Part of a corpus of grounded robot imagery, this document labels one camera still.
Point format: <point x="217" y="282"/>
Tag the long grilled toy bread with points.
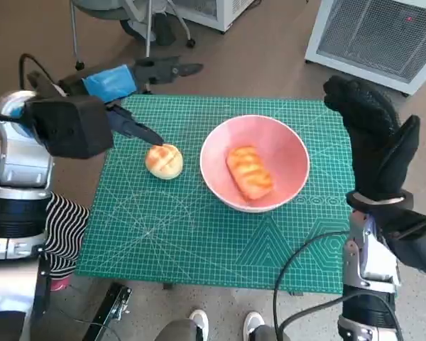
<point x="250" y="170"/>

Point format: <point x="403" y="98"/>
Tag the grey chair with metal legs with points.
<point x="96" y="5"/>

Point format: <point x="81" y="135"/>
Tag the white mesh cabinet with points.
<point x="216" y="10"/>

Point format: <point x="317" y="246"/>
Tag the pink bowl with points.
<point x="216" y="160"/>

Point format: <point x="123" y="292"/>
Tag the green cutting mat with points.
<point x="163" y="231"/>

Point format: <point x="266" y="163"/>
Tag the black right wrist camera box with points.
<point x="419" y="241"/>

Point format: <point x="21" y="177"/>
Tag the round toy bread bun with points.
<point x="163" y="163"/>

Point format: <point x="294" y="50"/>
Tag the large white mesh appliance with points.
<point x="372" y="32"/>

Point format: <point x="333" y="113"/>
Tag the white shoe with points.
<point x="252" y="321"/>
<point x="199" y="319"/>

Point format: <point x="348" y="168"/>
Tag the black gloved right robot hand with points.
<point x="376" y="142"/>

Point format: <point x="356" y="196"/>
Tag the black table bracket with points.
<point x="167" y="286"/>

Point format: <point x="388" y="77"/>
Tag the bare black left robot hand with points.
<point x="106" y="83"/>

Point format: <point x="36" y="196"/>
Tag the black metal floor bracket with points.
<point x="110" y="309"/>

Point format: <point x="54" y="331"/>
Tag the pink shoe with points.
<point x="60" y="284"/>

